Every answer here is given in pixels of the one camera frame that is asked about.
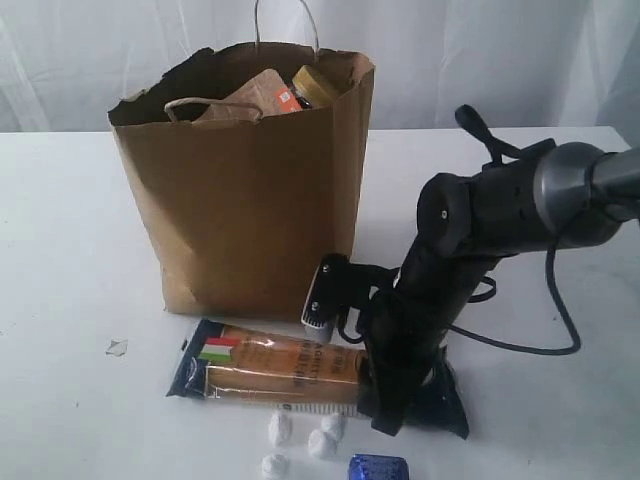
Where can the white crumpled wad upper right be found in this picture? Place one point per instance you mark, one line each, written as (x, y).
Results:
(334, 426)

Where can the clear nut jar gold lid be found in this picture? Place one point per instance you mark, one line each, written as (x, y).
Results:
(311, 85)

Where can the white crumpled wad bottom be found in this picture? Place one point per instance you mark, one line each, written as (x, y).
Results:
(275, 466)

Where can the brown paper bag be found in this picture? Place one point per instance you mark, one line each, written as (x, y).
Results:
(239, 204)

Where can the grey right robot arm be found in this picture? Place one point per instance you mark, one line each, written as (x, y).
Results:
(565, 196)

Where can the white crumpled wad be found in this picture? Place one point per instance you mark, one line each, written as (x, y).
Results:
(321, 445)
(275, 466)
(280, 428)
(334, 426)

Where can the clear plastic scrap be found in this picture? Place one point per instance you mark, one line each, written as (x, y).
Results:
(117, 348)

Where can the spaghetti packet dark blue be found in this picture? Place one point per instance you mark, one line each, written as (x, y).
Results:
(231, 363)

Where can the white crumpled wad lower right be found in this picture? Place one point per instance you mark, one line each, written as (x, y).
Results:
(321, 445)

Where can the white crumpled wad upper left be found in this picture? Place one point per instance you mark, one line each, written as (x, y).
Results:
(280, 428)

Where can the brown stand-up pouch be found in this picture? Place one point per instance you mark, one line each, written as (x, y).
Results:
(264, 95)

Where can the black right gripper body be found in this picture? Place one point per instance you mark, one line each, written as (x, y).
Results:
(406, 321)

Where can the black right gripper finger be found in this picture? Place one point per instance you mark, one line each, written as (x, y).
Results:
(385, 402)

